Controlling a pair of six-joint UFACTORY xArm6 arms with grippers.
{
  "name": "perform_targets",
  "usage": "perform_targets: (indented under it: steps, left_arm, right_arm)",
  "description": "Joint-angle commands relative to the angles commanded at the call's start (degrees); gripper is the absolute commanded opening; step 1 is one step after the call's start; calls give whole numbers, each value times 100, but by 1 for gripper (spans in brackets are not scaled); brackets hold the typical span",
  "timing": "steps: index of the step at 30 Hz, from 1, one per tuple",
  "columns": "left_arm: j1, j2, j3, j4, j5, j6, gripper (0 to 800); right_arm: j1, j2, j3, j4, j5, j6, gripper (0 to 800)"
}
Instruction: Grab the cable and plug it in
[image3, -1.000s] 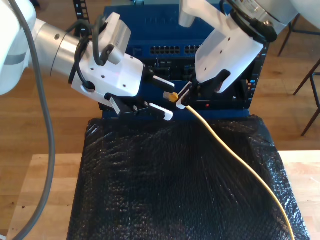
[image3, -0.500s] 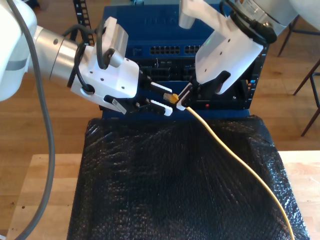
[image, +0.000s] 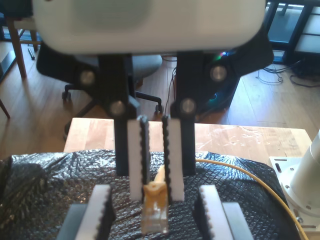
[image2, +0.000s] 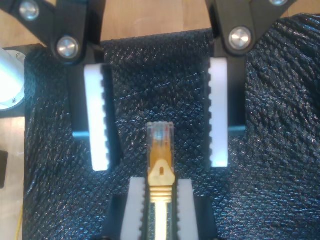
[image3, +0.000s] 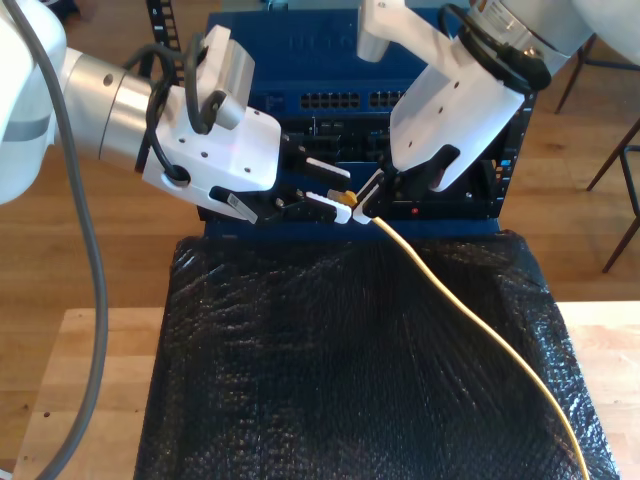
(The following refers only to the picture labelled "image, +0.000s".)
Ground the black woven mat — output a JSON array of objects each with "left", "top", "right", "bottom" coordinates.
[{"left": 0, "top": 149, "right": 298, "bottom": 240}]

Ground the black shelf unit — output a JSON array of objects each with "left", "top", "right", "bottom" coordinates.
[{"left": 264, "top": 0, "right": 320, "bottom": 63}]

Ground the yellow network cable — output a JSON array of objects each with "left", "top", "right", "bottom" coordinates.
[{"left": 140, "top": 158, "right": 311, "bottom": 240}]

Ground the brown wooden chair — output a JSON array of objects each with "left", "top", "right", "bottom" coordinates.
[{"left": 0, "top": 17, "right": 42, "bottom": 120}]

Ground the black office chair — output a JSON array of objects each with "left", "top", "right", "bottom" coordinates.
[{"left": 36, "top": 42, "right": 165, "bottom": 141}]

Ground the black computer tower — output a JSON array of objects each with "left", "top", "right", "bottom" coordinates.
[{"left": 199, "top": 24, "right": 275, "bottom": 111}]

